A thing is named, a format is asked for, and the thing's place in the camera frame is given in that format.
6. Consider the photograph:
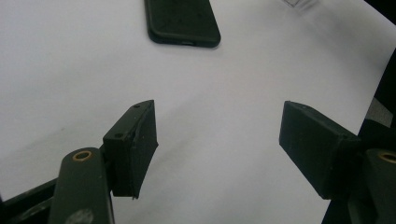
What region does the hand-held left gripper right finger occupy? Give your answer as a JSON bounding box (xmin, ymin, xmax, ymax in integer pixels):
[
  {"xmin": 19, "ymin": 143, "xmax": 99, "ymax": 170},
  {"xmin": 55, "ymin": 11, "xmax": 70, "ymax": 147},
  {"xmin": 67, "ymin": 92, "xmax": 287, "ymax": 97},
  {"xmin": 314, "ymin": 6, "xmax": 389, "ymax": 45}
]
[{"xmin": 277, "ymin": 100, "xmax": 362, "ymax": 201}]

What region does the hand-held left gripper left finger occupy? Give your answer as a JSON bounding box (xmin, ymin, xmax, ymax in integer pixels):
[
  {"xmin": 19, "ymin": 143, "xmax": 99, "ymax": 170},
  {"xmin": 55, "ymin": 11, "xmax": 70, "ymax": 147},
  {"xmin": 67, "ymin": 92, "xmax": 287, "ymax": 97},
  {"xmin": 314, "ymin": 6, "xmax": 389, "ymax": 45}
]
[{"xmin": 102, "ymin": 99, "xmax": 160, "ymax": 200}]

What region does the black phone case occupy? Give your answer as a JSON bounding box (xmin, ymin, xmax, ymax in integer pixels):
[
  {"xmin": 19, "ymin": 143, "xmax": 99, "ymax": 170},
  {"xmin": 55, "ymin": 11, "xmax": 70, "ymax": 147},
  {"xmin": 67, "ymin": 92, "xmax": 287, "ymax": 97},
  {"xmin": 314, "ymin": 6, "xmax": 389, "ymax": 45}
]
[{"xmin": 143, "ymin": 0, "xmax": 222, "ymax": 49}]

